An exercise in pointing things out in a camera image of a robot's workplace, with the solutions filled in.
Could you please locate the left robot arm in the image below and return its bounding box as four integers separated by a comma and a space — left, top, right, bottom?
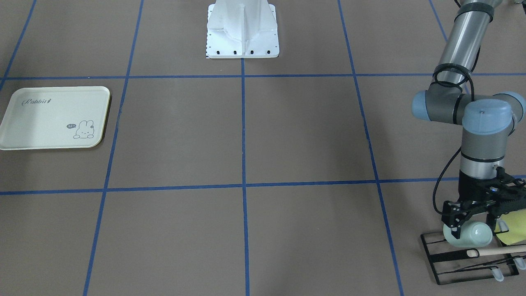
412, 0, 525, 241

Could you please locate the cream rabbit tray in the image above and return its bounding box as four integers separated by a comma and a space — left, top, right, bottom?
0, 86, 111, 150

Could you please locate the white pedestal column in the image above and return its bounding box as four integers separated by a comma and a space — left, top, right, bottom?
205, 0, 280, 59

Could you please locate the yellow cup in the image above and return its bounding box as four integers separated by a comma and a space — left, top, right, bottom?
495, 210, 526, 245

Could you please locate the black wire cup rack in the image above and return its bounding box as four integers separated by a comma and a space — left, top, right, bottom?
420, 230, 525, 285

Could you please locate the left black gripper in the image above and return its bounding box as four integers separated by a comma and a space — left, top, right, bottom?
442, 167, 526, 239

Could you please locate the pale green cup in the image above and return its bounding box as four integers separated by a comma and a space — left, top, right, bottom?
442, 220, 494, 248

